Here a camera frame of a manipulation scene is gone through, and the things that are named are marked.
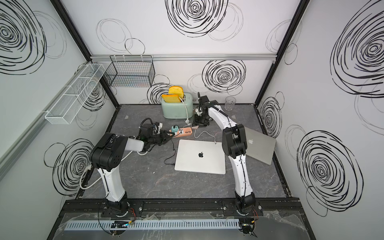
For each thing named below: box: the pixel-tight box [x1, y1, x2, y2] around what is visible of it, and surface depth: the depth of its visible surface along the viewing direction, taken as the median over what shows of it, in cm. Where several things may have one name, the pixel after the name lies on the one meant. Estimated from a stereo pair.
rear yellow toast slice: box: [168, 86, 184, 99], surface depth 103 cm
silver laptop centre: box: [174, 139, 226, 175], surface depth 93 cm
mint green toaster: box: [161, 93, 193, 119], surface depth 107 cm
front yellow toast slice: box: [161, 94, 181, 103], surface depth 99 cm
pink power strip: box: [169, 127, 193, 138], surface depth 101 cm
